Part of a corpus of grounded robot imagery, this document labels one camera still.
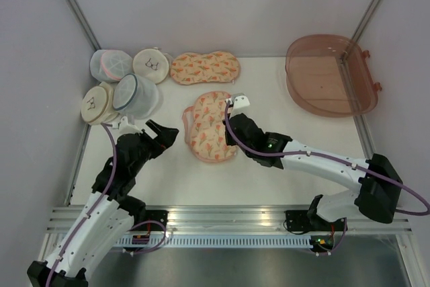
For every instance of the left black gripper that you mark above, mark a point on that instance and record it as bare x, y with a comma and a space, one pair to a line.
166, 137

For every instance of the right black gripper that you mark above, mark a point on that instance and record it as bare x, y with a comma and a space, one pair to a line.
228, 140

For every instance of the floral mesh laundry bag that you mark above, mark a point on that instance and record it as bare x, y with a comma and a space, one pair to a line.
205, 130

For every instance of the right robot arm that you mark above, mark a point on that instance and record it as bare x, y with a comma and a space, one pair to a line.
372, 185

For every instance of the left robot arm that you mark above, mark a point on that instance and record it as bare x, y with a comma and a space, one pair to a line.
109, 212

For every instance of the white mesh bag blue trim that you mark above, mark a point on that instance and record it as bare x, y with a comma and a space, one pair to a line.
135, 96

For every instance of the beige round bag front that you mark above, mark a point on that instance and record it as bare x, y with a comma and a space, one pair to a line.
97, 105

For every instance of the beige round bag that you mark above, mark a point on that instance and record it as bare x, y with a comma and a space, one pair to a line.
153, 64
97, 105

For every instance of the beige round bag rear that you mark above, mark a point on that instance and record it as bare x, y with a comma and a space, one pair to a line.
153, 64

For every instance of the white mesh bag pink trim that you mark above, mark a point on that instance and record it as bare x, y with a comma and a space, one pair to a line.
110, 65

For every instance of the pink transparent plastic basket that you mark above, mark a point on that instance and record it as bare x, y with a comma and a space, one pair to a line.
328, 75

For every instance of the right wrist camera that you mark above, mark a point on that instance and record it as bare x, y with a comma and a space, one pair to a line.
239, 101

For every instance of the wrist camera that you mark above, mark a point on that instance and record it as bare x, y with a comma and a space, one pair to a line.
124, 126
239, 101

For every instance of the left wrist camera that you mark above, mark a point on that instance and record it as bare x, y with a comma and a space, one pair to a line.
124, 126

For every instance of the white slotted cable duct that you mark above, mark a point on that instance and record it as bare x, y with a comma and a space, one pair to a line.
239, 241

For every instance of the right aluminium frame post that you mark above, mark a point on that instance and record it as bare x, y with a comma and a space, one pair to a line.
376, 1

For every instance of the aluminium frame post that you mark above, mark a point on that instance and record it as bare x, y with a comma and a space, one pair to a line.
84, 24
376, 1

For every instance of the left aluminium frame post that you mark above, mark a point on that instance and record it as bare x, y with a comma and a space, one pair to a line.
84, 24

